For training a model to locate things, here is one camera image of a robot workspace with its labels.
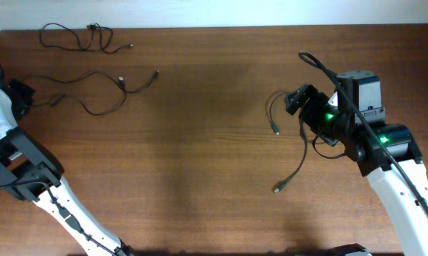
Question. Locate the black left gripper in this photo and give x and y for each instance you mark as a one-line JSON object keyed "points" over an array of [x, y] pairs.
{"points": [[28, 92]]}

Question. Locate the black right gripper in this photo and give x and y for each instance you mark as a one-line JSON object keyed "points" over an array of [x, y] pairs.
{"points": [[316, 101]]}

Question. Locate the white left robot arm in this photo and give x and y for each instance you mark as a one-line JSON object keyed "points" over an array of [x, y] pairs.
{"points": [[29, 172]]}

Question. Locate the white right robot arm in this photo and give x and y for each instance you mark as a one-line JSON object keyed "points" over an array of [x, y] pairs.
{"points": [[386, 154]]}

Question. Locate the black base at table edge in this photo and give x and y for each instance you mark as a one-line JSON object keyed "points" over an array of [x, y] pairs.
{"points": [[349, 250]]}

